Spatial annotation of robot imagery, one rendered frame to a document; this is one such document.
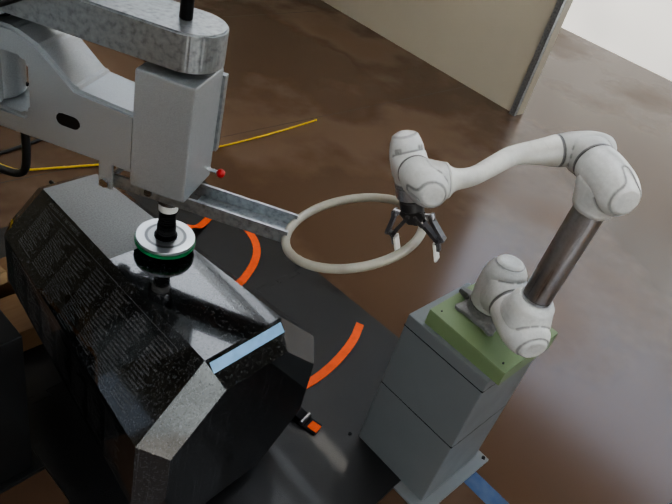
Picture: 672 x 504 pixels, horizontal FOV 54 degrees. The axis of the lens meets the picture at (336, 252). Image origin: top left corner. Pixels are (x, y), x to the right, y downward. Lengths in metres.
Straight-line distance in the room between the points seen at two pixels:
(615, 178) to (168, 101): 1.31
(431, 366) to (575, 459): 1.20
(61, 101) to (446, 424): 1.81
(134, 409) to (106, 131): 0.90
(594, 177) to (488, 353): 0.79
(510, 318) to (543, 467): 1.29
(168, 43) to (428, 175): 0.83
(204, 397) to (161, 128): 0.86
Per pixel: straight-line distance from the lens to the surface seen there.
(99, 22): 2.11
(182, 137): 2.11
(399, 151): 1.89
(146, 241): 2.46
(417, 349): 2.61
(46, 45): 2.31
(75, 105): 2.29
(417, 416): 2.77
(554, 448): 3.55
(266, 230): 2.22
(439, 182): 1.75
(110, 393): 2.31
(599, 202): 1.99
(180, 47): 2.00
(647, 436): 3.94
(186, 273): 2.42
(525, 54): 6.81
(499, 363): 2.44
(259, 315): 2.31
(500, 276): 2.39
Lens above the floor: 2.43
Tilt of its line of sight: 37 degrees down
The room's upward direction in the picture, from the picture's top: 16 degrees clockwise
